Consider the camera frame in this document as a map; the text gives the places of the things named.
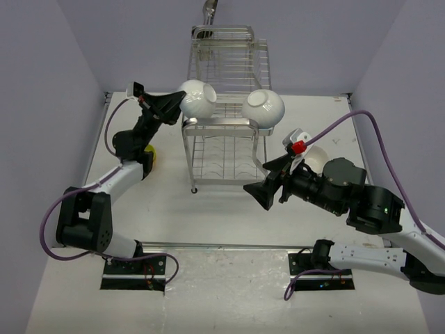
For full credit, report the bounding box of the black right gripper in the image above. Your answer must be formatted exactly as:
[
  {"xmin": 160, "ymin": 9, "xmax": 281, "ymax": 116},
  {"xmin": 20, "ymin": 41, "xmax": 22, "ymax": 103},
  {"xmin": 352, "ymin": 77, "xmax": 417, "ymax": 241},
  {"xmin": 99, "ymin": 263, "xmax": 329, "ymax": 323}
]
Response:
[{"xmin": 243, "ymin": 151, "xmax": 343, "ymax": 214}]

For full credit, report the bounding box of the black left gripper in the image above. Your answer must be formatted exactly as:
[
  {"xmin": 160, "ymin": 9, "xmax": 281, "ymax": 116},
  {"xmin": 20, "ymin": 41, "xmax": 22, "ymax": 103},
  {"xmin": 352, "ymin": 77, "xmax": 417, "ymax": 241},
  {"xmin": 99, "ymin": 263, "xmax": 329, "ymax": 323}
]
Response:
[{"xmin": 133, "ymin": 91, "xmax": 188, "ymax": 152}]

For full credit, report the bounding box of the large white bowl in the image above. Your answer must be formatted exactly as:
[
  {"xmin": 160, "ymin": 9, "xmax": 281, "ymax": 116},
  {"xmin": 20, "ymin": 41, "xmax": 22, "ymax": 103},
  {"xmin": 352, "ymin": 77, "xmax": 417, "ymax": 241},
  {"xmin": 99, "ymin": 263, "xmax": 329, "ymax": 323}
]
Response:
[
  {"xmin": 241, "ymin": 89, "xmax": 285, "ymax": 129},
  {"xmin": 179, "ymin": 79, "xmax": 217, "ymax": 118}
]

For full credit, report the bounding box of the green bowl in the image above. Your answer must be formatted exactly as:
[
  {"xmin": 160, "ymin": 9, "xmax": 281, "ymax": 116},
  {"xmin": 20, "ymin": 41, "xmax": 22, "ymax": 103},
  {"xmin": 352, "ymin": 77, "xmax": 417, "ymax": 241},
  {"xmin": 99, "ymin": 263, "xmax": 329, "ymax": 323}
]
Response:
[{"xmin": 144, "ymin": 144, "xmax": 156, "ymax": 156}]

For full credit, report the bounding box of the small white bowl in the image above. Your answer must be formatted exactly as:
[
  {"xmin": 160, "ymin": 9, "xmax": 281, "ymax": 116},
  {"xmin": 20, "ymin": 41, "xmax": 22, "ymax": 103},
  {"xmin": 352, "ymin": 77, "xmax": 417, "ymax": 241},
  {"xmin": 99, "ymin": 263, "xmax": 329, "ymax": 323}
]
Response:
[{"xmin": 305, "ymin": 145, "xmax": 330, "ymax": 175}]

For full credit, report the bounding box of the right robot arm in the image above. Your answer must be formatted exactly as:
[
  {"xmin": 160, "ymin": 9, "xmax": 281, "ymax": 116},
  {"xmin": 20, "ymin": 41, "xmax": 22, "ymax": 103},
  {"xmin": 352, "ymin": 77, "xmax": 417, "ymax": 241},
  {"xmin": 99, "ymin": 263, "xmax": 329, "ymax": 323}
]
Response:
[{"xmin": 243, "ymin": 155, "xmax": 444, "ymax": 300}]

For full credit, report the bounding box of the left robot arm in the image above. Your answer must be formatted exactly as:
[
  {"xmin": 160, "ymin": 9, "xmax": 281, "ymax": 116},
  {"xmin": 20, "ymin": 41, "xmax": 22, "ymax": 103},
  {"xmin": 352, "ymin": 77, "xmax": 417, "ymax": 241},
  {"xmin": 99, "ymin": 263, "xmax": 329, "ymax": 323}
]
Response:
[{"xmin": 55, "ymin": 90, "xmax": 186, "ymax": 273}]

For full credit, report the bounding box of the stainless steel dish rack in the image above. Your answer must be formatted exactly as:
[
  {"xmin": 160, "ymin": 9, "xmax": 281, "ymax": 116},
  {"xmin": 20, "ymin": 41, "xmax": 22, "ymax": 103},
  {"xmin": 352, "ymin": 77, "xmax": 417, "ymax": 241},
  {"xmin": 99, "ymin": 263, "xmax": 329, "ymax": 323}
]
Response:
[{"xmin": 181, "ymin": 25, "xmax": 273, "ymax": 193}]

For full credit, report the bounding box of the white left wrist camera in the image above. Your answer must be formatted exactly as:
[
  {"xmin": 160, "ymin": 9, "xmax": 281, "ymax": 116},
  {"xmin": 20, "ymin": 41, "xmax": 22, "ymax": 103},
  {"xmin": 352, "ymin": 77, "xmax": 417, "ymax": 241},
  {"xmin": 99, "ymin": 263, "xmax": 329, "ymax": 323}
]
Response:
[{"xmin": 126, "ymin": 81, "xmax": 145, "ymax": 100}]

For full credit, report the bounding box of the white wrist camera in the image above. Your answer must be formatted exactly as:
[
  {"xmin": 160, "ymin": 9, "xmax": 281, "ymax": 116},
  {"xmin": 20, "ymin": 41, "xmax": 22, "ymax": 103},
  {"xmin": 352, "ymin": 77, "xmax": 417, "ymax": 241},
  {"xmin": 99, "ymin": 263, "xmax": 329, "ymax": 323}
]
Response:
[
  {"xmin": 282, "ymin": 128, "xmax": 310, "ymax": 172},
  {"xmin": 126, "ymin": 81, "xmax": 145, "ymax": 100}
]

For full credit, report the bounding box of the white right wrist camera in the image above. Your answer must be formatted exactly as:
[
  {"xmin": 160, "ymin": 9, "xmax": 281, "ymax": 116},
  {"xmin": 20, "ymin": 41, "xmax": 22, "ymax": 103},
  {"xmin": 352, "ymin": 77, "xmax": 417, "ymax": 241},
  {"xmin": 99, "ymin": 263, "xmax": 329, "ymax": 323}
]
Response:
[{"xmin": 282, "ymin": 128, "xmax": 310, "ymax": 172}]

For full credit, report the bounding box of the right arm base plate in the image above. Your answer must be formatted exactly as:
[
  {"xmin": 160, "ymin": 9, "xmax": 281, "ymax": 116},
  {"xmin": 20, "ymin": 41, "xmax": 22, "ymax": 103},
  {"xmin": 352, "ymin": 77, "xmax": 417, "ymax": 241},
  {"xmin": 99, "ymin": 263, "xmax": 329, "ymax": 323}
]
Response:
[{"xmin": 288, "ymin": 248, "xmax": 355, "ymax": 292}]

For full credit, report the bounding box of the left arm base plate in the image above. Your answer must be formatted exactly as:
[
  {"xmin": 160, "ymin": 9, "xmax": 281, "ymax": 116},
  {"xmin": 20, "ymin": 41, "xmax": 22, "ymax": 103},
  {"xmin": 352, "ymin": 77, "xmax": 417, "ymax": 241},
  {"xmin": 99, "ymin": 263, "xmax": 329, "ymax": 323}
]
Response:
[{"xmin": 100, "ymin": 256, "xmax": 167, "ymax": 292}]

